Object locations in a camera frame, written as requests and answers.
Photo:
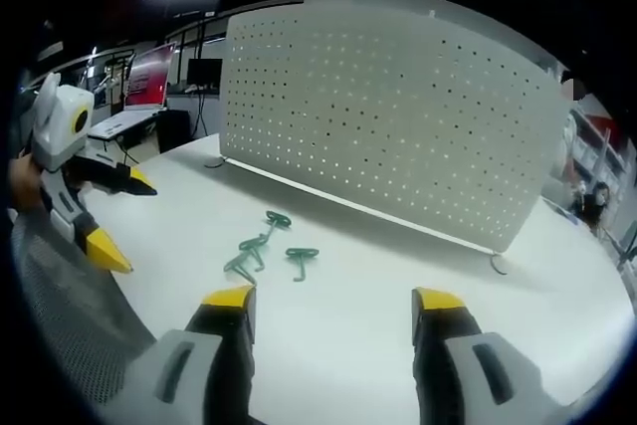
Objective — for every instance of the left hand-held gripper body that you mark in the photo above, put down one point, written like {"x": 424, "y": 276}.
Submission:
{"x": 62, "y": 121}

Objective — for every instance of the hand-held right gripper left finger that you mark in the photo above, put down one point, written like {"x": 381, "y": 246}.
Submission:
{"x": 196, "y": 360}

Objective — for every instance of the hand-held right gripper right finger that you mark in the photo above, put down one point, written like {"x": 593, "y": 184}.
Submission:
{"x": 490, "y": 365}

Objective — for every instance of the green hook assembly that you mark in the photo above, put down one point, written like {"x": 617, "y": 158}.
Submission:
{"x": 301, "y": 253}
{"x": 239, "y": 266}
{"x": 255, "y": 244}
{"x": 277, "y": 219}

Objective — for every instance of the white perforated mounting plate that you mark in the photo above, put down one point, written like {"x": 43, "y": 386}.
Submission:
{"x": 388, "y": 111}

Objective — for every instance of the black plate foot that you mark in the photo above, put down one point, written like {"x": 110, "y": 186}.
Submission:
{"x": 498, "y": 266}
{"x": 215, "y": 164}

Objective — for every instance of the person's left hand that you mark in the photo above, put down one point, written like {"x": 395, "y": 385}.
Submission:
{"x": 25, "y": 181}

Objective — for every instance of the white background desk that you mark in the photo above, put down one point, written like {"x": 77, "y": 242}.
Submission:
{"x": 122, "y": 124}

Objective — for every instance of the grey mesh chair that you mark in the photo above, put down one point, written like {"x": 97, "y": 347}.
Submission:
{"x": 64, "y": 315}

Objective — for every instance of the red display screen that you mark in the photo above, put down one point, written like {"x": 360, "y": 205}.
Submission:
{"x": 149, "y": 74}

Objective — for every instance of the black computer monitor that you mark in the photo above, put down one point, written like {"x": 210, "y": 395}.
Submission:
{"x": 205, "y": 74}

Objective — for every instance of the storage shelf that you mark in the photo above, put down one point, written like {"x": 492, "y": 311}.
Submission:
{"x": 599, "y": 141}

